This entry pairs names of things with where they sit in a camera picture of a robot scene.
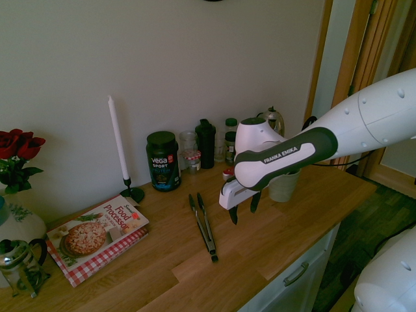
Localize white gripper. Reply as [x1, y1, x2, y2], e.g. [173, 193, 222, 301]
[218, 180, 263, 226]

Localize metal tongs with black tips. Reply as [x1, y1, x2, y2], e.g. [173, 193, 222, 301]
[188, 192, 219, 263]

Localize pale green ribbed utensil holder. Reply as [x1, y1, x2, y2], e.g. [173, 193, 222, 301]
[268, 168, 302, 203]

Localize black candle holder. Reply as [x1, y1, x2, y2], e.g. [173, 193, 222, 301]
[120, 177, 146, 202]

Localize dark spice jar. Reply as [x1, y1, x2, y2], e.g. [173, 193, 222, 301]
[224, 131, 237, 164]

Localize clear drinking glass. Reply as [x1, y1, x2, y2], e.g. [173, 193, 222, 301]
[214, 131, 227, 163]

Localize black shaker bottle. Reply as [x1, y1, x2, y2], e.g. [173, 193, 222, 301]
[194, 118, 217, 170]

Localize small jar red checked lid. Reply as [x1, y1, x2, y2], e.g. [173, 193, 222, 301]
[180, 149, 202, 176]

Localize tall clear glass jar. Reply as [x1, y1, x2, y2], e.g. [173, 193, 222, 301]
[179, 130, 199, 172]

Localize stainless steel electric kettle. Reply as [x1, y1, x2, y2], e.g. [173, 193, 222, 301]
[255, 106, 286, 139]

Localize dark Vega protein tub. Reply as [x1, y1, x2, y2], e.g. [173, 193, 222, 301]
[146, 131, 182, 192]

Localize white base cabinet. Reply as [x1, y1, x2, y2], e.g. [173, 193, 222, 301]
[239, 224, 341, 312]

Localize tall white candle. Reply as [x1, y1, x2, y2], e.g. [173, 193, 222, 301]
[107, 94, 130, 180]

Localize Food Processor cookbook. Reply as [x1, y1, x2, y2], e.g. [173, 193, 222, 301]
[46, 194, 150, 273]

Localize red checkered cookbook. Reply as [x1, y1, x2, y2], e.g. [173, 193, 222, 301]
[45, 228, 150, 289]

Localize white floral vase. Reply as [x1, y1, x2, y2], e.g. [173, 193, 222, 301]
[0, 194, 47, 248]

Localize glass French press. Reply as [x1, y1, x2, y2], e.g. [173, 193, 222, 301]
[0, 238, 52, 298]

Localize red roses bouquet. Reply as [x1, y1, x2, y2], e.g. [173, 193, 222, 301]
[0, 128, 46, 196]

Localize silver drawer handle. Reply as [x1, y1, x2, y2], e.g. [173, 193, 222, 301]
[283, 262, 309, 287]

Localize wooden door frame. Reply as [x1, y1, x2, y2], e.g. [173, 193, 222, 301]
[304, 0, 416, 183]

